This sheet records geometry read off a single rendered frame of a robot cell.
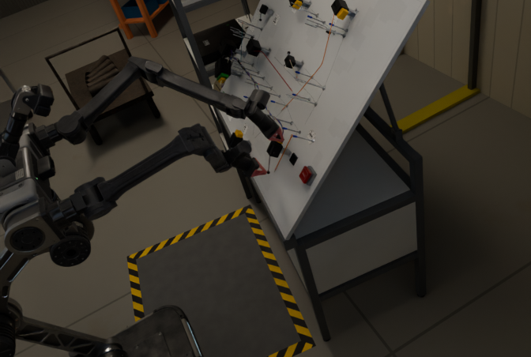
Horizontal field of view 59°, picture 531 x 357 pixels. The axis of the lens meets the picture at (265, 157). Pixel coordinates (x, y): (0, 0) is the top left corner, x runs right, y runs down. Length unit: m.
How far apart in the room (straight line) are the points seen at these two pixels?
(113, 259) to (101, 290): 0.24
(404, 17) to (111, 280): 2.50
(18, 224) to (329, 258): 1.24
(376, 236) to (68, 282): 2.19
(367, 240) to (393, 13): 0.98
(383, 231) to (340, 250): 0.21
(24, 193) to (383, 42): 1.25
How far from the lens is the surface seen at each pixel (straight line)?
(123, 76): 1.98
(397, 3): 1.73
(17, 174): 1.69
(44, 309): 3.52
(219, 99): 1.85
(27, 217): 1.52
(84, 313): 3.32
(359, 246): 2.16
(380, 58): 1.69
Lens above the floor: 2.33
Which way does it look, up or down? 39 degrees down
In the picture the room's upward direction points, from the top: 17 degrees counter-clockwise
